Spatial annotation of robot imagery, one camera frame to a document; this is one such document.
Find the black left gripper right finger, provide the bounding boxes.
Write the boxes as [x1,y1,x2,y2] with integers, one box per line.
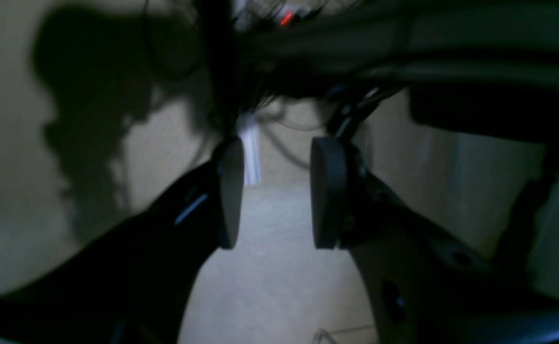
[310,137,559,344]

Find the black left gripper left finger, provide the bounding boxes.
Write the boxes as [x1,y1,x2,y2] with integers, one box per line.
[0,138,245,344]

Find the white metal post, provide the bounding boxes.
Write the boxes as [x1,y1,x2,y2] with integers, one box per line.
[236,113,262,186]

